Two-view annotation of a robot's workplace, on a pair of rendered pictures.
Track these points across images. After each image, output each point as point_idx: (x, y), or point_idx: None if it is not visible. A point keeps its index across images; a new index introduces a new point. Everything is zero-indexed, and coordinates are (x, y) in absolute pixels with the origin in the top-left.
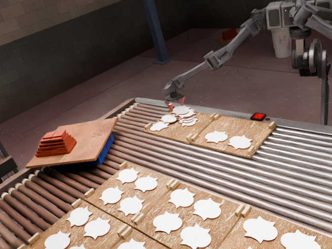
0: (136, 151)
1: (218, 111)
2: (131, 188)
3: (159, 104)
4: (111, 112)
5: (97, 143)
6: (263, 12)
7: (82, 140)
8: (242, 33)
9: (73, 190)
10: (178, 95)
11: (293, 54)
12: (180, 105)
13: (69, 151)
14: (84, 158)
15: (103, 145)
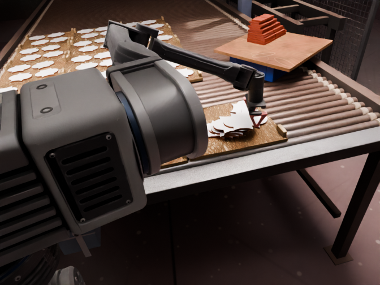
0: (219, 87)
1: (208, 173)
2: None
3: (336, 137)
4: (359, 87)
5: (241, 52)
6: (106, 74)
7: (264, 47)
8: (114, 46)
9: (212, 56)
10: (253, 103)
11: (64, 269)
12: (296, 152)
13: (247, 40)
14: (223, 46)
15: (233, 55)
